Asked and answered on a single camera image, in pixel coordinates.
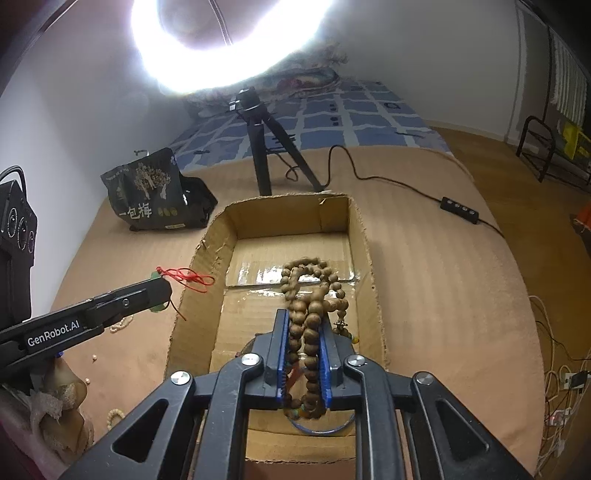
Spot dark blue bangle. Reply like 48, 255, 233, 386
287, 410, 355, 437

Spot green pendant red cord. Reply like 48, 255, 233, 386
148, 265, 216, 322

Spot brown wooden bead necklace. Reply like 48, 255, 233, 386
279, 256, 359, 421

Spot black snack bag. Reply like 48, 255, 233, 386
101, 147, 217, 231

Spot open cardboard box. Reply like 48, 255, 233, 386
164, 193, 390, 464

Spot black tripod stand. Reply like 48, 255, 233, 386
227, 86, 325, 197

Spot orange patterned box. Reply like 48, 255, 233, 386
570, 202, 591, 256

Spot blue checkered bedsheet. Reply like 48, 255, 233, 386
169, 78, 450, 173

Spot black clothes rack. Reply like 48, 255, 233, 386
515, 13, 591, 188

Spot yellow box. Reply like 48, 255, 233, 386
562, 121, 590, 160

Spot striped white towel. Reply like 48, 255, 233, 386
551, 31, 587, 127

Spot white cables and power strip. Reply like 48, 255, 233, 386
528, 294, 591, 480

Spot black cable with remote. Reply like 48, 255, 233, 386
284, 144, 507, 240

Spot white ring light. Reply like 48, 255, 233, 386
129, 1, 334, 95

